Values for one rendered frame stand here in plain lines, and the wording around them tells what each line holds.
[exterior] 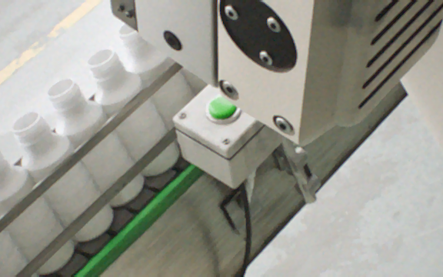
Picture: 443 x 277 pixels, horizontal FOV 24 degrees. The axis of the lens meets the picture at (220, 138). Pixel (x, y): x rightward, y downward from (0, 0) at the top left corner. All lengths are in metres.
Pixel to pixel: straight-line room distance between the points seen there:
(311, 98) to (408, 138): 2.42
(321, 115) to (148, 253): 0.85
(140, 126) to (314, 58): 0.85
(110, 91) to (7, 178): 0.16
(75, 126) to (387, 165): 1.65
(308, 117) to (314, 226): 2.26
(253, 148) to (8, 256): 0.29
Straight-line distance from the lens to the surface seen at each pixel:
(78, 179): 1.16
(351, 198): 2.67
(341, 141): 1.41
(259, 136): 1.09
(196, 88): 1.26
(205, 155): 1.09
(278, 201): 1.34
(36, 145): 1.14
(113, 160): 1.19
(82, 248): 1.20
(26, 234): 1.16
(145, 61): 1.21
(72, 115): 1.16
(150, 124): 1.20
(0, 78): 4.14
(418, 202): 2.59
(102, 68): 1.17
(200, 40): 0.40
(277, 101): 0.38
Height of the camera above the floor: 1.68
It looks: 33 degrees down
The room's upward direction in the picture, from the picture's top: 27 degrees counter-clockwise
